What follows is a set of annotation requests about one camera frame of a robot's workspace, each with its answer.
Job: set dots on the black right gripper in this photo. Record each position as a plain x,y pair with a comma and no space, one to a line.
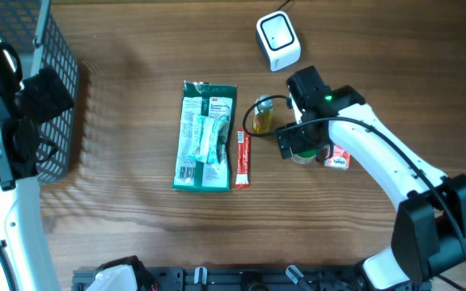
296,142

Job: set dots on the green lid plastic jar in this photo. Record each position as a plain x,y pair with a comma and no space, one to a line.
304,157

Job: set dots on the red white tissue pack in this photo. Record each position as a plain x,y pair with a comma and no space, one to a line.
339,158

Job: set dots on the yellow Vim liquid bottle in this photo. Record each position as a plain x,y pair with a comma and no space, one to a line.
262,120

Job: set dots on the red sachet stick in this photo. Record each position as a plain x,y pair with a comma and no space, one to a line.
243,161

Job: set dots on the green 3M gloves packet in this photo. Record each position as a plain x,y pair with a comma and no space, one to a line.
206,119

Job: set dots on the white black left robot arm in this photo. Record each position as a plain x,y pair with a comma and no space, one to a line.
25,104

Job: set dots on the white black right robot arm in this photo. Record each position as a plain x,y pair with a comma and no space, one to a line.
429,234

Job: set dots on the white barcode scanner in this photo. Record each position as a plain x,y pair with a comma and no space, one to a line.
277,40

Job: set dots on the dark grey plastic basket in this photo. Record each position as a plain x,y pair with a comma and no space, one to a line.
29,26

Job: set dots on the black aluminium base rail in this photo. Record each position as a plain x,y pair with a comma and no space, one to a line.
322,279

